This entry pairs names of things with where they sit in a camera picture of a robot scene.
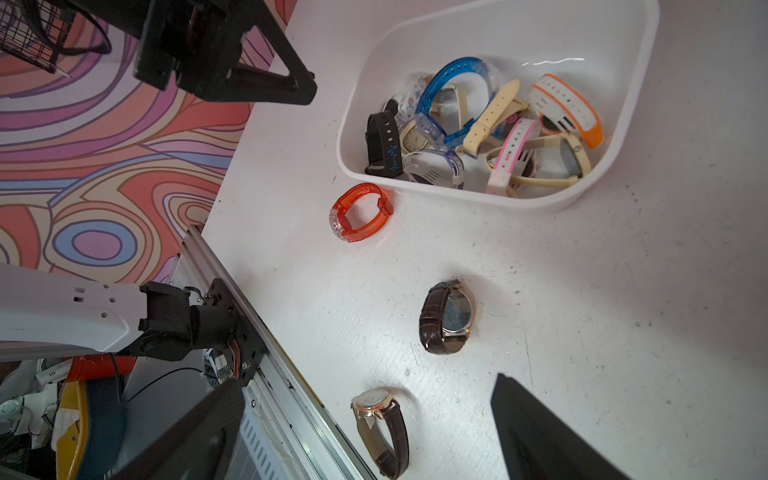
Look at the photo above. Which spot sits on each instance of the beige strap watch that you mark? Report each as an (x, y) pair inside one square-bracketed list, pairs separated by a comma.
[(414, 136)]

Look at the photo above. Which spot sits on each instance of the large beige square watch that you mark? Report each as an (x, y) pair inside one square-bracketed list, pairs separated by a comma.
[(547, 164)]

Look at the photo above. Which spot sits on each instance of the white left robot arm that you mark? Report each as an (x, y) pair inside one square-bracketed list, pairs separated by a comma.
[(119, 120)]

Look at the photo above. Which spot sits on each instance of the cream strap watch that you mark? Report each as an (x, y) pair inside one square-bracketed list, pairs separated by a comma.
[(501, 107)]

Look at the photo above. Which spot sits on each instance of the dark brown leather watch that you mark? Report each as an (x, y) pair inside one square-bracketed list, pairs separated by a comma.
[(446, 318)]

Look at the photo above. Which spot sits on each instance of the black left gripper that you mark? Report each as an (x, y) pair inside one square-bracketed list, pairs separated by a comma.
[(220, 51)]

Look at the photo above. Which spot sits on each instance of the black wire basket left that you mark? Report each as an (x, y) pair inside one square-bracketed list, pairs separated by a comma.
[(36, 32)]

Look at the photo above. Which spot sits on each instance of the orange white band watch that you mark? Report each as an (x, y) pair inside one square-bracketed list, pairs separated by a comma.
[(561, 109)]

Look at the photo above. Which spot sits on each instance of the pink white kids watch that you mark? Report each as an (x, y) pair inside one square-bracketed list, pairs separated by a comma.
[(510, 152)]

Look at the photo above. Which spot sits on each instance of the black digital watch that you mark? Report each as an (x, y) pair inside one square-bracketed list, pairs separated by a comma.
[(383, 143)]

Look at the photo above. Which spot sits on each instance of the red translucent watch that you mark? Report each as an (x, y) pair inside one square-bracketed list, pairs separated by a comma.
[(360, 213)]

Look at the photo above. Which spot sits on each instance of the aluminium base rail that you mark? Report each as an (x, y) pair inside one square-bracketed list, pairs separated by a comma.
[(285, 432)]

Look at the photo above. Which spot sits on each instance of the tan loop strap watch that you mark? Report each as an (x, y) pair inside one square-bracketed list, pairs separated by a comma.
[(450, 108)]

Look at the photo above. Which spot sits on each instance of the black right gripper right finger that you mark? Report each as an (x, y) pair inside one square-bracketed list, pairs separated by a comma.
[(536, 444)]

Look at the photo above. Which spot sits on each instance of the white plastic storage box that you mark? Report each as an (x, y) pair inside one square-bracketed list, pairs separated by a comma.
[(600, 48)]

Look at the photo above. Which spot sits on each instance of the purple white strap watch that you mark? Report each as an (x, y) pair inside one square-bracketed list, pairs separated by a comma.
[(436, 168)]

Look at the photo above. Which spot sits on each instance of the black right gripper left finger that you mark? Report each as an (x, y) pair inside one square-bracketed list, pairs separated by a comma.
[(198, 446)]

